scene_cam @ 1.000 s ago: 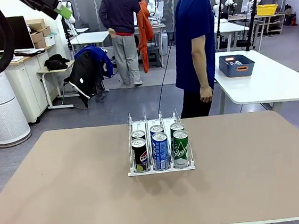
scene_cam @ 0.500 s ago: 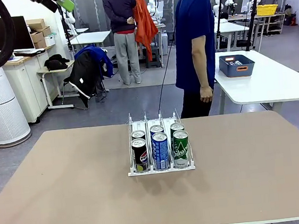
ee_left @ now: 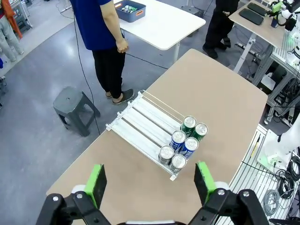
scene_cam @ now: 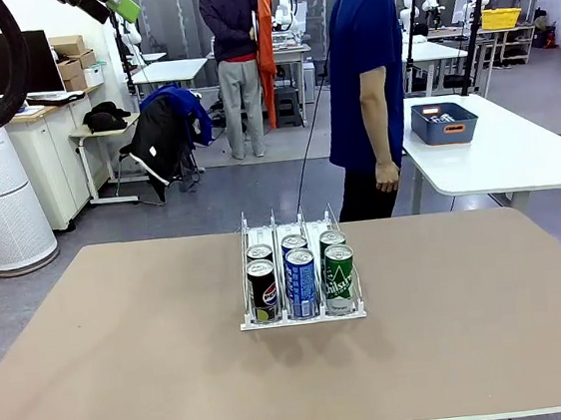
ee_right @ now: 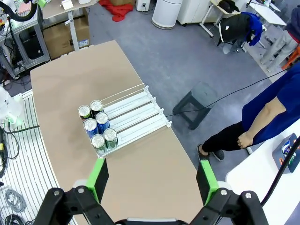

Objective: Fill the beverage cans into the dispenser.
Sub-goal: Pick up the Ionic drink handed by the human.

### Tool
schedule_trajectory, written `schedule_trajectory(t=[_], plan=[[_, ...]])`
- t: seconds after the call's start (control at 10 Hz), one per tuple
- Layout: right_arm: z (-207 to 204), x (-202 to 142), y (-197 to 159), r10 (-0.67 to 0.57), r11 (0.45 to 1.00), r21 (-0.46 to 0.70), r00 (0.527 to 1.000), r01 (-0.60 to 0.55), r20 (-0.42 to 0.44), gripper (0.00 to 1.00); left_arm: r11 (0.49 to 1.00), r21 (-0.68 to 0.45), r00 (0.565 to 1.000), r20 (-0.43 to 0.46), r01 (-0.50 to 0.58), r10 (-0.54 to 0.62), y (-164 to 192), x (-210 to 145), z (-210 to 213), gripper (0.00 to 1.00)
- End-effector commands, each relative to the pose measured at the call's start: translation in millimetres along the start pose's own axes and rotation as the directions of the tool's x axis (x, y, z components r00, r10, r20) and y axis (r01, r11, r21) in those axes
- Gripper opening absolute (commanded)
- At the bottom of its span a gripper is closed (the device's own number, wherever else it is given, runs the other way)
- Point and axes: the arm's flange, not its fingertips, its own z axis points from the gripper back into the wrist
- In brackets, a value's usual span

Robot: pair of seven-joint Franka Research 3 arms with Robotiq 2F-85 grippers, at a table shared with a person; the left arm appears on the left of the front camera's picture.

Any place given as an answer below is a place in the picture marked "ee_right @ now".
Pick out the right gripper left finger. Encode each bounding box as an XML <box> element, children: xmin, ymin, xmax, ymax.
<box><xmin>34</xmin><ymin>158</ymin><xmax>116</xmax><ymax>225</ymax></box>

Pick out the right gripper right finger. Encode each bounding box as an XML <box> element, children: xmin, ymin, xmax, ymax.
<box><xmin>187</xmin><ymin>160</ymin><xmax>270</xmax><ymax>225</ymax></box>

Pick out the blue-grey bin with orange handles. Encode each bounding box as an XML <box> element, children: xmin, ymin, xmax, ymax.
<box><xmin>271</xmin><ymin>132</ymin><xmax>300</xmax><ymax>174</ymax></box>

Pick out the green Chilsung cider can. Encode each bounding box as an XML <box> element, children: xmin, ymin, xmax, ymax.
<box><xmin>287</xmin><ymin>156</ymin><xmax>299</xmax><ymax>173</ymax></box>
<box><xmin>90</xmin><ymin>134</ymin><xmax>107</xmax><ymax>154</ymax></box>
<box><xmin>103</xmin><ymin>127</ymin><xmax>118</xmax><ymax>150</ymax></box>

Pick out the person's left forearm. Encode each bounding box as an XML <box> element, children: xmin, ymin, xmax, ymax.
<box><xmin>247</xmin><ymin>96</ymin><xmax>288</xmax><ymax>147</ymax></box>

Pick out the person's left hand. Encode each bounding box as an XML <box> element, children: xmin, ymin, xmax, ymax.
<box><xmin>237</xmin><ymin>132</ymin><xmax>254</xmax><ymax>150</ymax></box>

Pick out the beige height-adjustable desk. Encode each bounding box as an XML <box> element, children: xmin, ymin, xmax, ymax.
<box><xmin>41</xmin><ymin>0</ymin><xmax>100</xmax><ymax>52</ymax></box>

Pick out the pink folder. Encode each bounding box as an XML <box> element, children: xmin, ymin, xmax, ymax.
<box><xmin>17</xmin><ymin>1</ymin><xmax>33</xmax><ymax>15</ymax></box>

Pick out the large brown cardboard box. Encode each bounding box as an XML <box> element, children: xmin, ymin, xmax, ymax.
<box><xmin>43</xmin><ymin>13</ymin><xmax>91</xmax><ymax>60</ymax></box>

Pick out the black computer tower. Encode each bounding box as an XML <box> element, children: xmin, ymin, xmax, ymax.
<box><xmin>18</xmin><ymin>30</ymin><xmax>47</xmax><ymax>61</ymax></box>

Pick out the white side table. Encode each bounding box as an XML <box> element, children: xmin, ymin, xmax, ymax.
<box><xmin>225</xmin><ymin>127</ymin><xmax>300</xmax><ymax>225</ymax></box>

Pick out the blue Pocari Sweat can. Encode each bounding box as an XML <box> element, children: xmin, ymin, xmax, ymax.
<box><xmin>95</xmin><ymin>112</ymin><xmax>110</xmax><ymax>134</ymax></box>
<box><xmin>83</xmin><ymin>118</ymin><xmax>99</xmax><ymax>139</ymax></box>

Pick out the slotted aluminium robot platform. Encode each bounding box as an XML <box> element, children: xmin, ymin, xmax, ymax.
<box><xmin>0</xmin><ymin>90</ymin><xmax>79</xmax><ymax>225</ymax></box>

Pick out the red cloth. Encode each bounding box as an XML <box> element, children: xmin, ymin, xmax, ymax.
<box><xmin>98</xmin><ymin>0</ymin><xmax>136</xmax><ymax>22</ymax></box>

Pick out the grey plastic stool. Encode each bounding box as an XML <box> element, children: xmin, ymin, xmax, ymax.
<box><xmin>172</xmin><ymin>81</ymin><xmax>219</xmax><ymax>131</ymax></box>

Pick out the small white appliance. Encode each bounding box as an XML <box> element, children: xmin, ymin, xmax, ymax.
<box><xmin>135</xmin><ymin>0</ymin><xmax>154</xmax><ymax>12</ymax></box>

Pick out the white cylindrical air purifier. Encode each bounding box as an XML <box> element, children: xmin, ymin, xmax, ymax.
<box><xmin>151</xmin><ymin>0</ymin><xmax>184</xmax><ymax>30</ymax></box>

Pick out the person in blue Warriors shirt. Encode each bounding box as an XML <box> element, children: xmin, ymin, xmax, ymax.
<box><xmin>197</xmin><ymin>65</ymin><xmax>300</xmax><ymax>162</ymax></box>

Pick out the white cabinet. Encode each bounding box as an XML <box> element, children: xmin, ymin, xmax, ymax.
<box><xmin>177</xmin><ymin>0</ymin><xmax>215</xmax><ymax>27</ymax></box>

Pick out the orange chair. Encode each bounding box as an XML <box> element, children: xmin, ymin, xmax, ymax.
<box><xmin>280</xmin><ymin>45</ymin><xmax>300</xmax><ymax>70</ymax></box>

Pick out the bystander in grey trousers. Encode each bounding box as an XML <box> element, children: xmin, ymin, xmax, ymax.
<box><xmin>259</xmin><ymin>6</ymin><xmax>300</xmax><ymax>73</ymax></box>

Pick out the blue jacket on chair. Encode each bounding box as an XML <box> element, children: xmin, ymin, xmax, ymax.
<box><xmin>241</xmin><ymin>11</ymin><xmax>265</xmax><ymax>47</ymax></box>

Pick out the beige desk with white legs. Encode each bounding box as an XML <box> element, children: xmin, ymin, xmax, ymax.
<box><xmin>199</xmin><ymin>0</ymin><xmax>243</xmax><ymax>39</ymax></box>

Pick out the black cloth on desk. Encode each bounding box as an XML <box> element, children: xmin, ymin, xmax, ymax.
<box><xmin>219</xmin><ymin>0</ymin><xmax>240</xmax><ymax>13</ymax></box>

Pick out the white background table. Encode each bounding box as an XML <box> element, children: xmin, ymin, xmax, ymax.
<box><xmin>248</xmin><ymin>0</ymin><xmax>288</xmax><ymax>27</ymax></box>

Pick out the aluminium frame rack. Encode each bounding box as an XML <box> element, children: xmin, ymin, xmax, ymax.
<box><xmin>0</xmin><ymin>17</ymin><xmax>51</xmax><ymax>79</ymax></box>

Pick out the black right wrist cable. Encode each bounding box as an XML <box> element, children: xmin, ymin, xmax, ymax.
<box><xmin>259</xmin><ymin>135</ymin><xmax>300</xmax><ymax>207</ymax></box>

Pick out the black floor cable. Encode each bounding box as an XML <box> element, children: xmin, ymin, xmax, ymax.
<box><xmin>165</xmin><ymin>69</ymin><xmax>293</xmax><ymax>118</ymax></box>

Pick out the grey coiled cable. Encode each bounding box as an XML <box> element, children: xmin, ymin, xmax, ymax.
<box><xmin>4</xmin><ymin>188</ymin><xmax>27</xmax><ymax>213</ymax></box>

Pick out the white wire can dispenser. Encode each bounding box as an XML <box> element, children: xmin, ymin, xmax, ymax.
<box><xmin>78</xmin><ymin>83</ymin><xmax>173</xmax><ymax>158</ymax></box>

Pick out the black looped cable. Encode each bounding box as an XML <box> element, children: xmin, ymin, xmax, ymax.
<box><xmin>0</xmin><ymin>130</ymin><xmax>21</xmax><ymax>179</ymax></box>

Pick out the black power cable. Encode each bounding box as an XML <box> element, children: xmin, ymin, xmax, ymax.
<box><xmin>4</xmin><ymin>125</ymin><xmax>41</xmax><ymax>135</ymax></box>

